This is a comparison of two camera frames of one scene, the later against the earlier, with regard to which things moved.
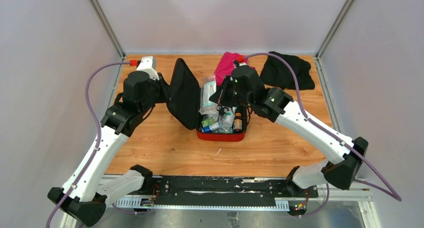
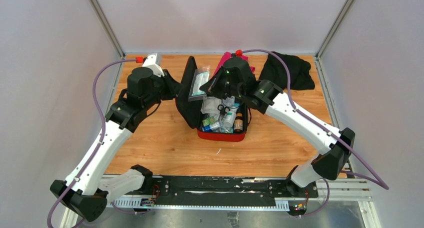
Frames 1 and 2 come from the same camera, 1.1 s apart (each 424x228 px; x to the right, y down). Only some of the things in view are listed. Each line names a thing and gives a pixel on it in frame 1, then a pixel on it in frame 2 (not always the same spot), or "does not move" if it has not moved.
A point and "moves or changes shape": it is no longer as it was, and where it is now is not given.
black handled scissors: [222, 112] does not move
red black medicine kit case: [183, 103] moves or changes shape
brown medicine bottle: [238, 123] does not move
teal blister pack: [208, 88] -> [201, 76]
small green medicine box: [208, 122] does not move
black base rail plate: [169, 187] does not move
